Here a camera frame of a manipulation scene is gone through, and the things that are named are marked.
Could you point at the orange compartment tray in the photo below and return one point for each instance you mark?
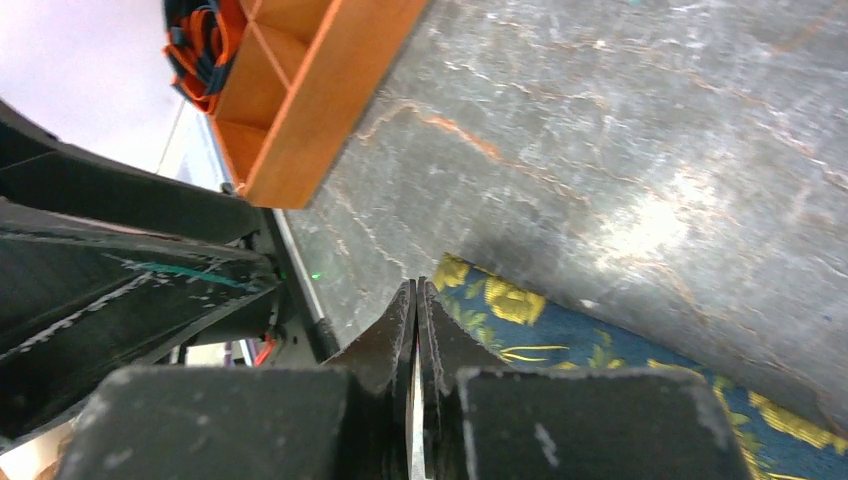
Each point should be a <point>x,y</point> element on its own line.
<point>304,72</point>

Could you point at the blue yellow floral tie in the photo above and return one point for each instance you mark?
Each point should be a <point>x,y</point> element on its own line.
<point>526,330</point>

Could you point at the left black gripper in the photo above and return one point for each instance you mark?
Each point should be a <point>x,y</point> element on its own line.
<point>104,265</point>

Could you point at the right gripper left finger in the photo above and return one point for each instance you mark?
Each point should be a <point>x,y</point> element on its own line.
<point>376,438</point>

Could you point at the rolled orange black tie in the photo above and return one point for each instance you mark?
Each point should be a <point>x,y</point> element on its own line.
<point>202,41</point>

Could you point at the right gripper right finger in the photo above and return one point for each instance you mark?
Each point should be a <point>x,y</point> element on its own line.
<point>465,435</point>

